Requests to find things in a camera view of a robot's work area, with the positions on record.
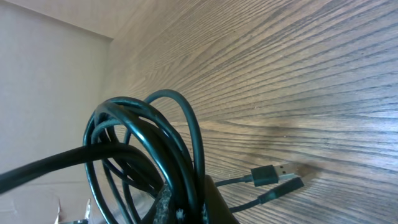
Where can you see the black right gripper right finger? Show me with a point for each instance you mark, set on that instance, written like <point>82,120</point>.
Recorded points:
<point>215,209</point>

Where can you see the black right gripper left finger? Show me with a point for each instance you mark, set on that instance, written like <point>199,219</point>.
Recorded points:
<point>163,210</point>

